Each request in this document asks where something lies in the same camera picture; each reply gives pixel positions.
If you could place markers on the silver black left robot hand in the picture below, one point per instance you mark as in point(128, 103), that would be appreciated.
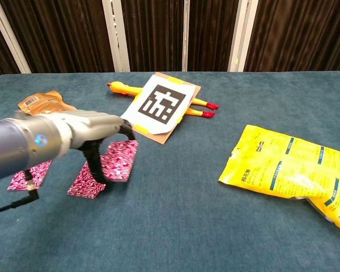
point(88, 126)

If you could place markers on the yellow rubber chicken toy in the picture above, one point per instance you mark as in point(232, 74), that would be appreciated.
point(122, 87)

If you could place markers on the yellow tape strip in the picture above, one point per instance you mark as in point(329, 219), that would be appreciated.
point(180, 119)
point(176, 80)
point(141, 129)

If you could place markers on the white paper black marker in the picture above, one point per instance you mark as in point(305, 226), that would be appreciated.
point(161, 105)

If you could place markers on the brown cardboard backing sheet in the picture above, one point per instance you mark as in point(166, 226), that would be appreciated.
point(158, 138)

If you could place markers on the yellow printed snack bag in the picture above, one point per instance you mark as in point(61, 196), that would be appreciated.
point(286, 167)

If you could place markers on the brown spout pouch white cap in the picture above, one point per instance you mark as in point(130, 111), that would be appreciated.
point(45, 103)

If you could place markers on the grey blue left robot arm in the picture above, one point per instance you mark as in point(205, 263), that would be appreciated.
point(14, 144)

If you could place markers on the thin white screen frame post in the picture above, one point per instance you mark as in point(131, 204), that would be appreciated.
point(185, 37)

